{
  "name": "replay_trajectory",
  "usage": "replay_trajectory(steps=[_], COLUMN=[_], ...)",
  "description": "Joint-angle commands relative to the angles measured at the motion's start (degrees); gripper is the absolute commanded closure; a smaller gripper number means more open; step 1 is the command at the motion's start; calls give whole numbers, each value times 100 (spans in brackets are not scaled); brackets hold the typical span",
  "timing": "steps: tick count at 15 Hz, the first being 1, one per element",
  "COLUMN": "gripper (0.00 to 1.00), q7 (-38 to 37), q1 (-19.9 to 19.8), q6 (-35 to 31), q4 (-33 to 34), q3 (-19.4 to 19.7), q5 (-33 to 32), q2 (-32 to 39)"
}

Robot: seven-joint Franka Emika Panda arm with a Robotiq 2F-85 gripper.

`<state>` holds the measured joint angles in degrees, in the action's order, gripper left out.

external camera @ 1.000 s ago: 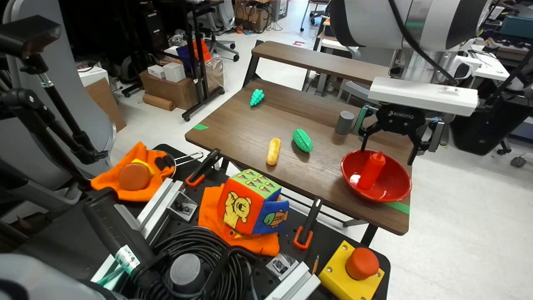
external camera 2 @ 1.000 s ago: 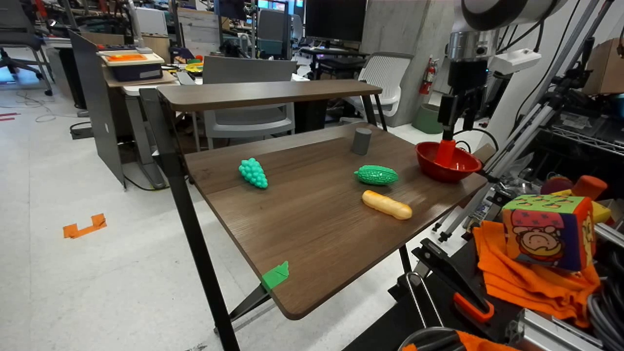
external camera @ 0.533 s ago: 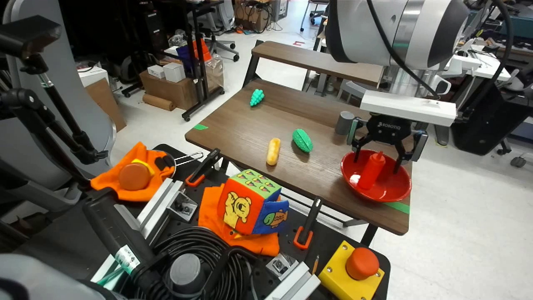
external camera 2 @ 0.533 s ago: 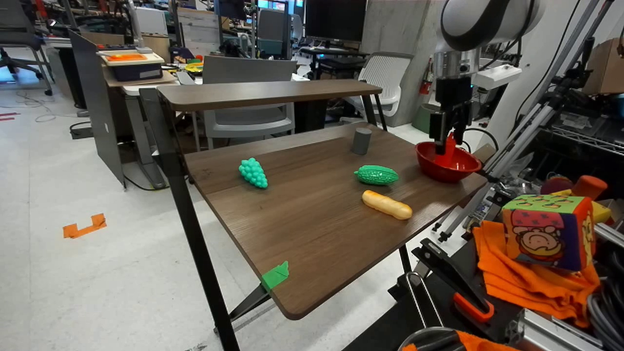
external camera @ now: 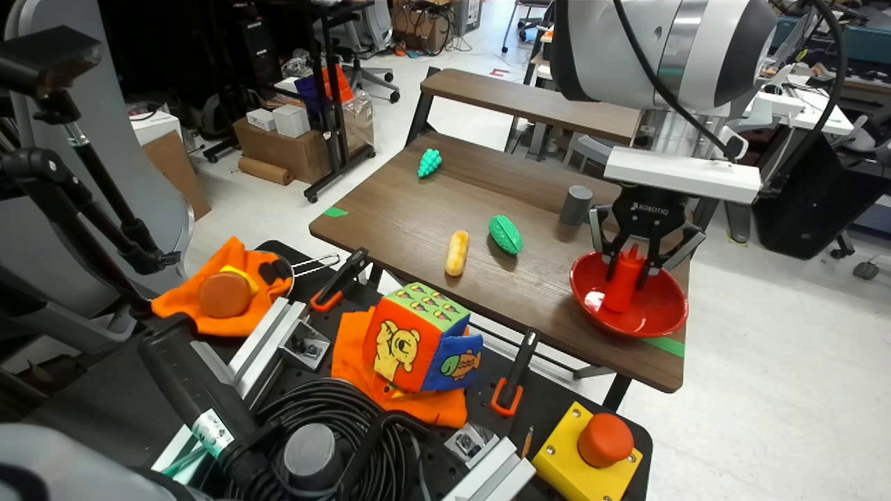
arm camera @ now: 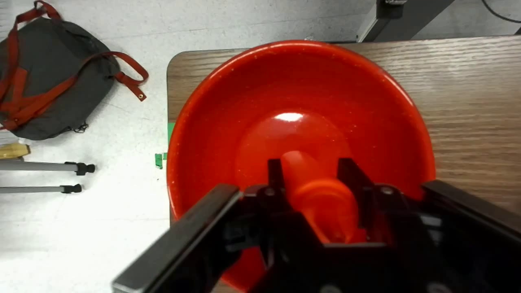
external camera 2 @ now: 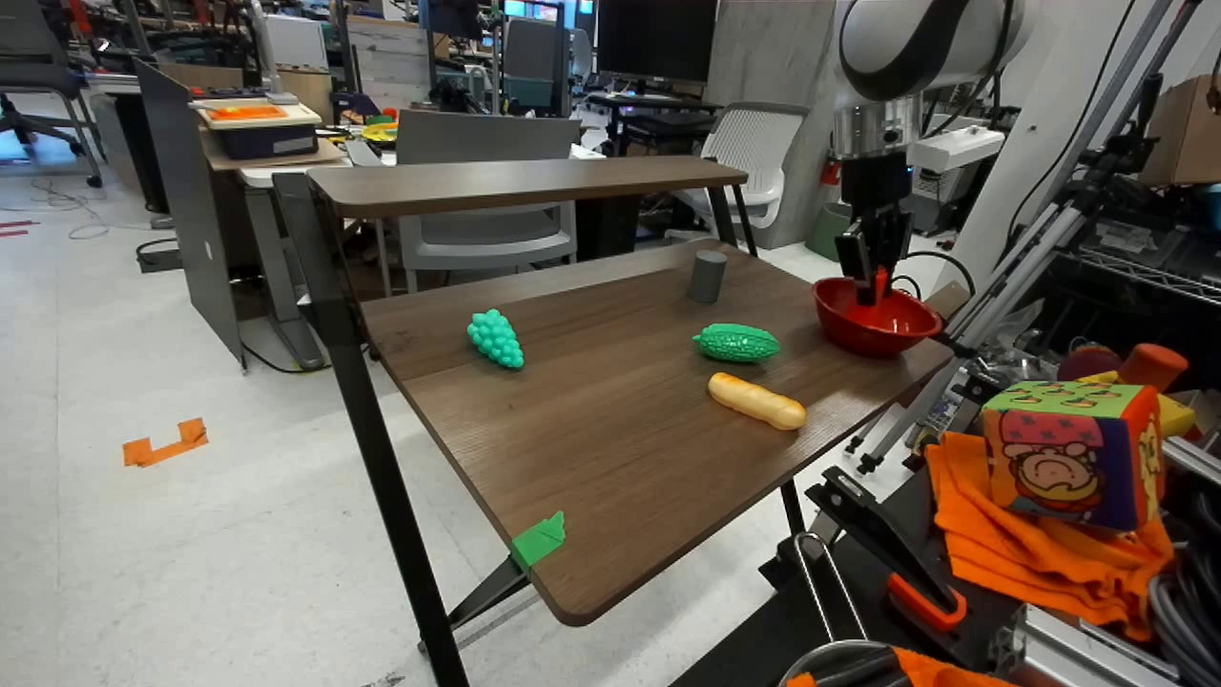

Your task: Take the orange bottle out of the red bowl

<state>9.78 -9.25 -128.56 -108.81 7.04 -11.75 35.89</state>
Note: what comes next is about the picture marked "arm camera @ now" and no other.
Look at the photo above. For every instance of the stand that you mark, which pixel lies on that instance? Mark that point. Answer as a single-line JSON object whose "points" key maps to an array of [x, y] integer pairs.
{"points": [[44, 175]]}

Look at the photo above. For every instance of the yellow wooden piece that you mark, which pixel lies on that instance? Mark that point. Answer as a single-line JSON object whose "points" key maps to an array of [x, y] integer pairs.
{"points": [[13, 150]]}

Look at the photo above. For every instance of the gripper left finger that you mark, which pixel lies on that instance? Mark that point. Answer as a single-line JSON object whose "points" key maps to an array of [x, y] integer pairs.
{"points": [[211, 236]]}

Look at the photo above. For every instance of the green tape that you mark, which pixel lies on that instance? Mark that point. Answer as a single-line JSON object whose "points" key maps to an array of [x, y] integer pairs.
{"points": [[163, 146]]}

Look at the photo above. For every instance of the red bowl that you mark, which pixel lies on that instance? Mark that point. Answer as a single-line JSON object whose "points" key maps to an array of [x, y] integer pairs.
{"points": [[309, 114]]}

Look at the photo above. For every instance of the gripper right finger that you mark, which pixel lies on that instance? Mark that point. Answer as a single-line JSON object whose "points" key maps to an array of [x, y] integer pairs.
{"points": [[411, 219]]}

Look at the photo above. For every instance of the grey metal frame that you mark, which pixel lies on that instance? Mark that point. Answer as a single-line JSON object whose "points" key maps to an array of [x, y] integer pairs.
{"points": [[397, 18]]}

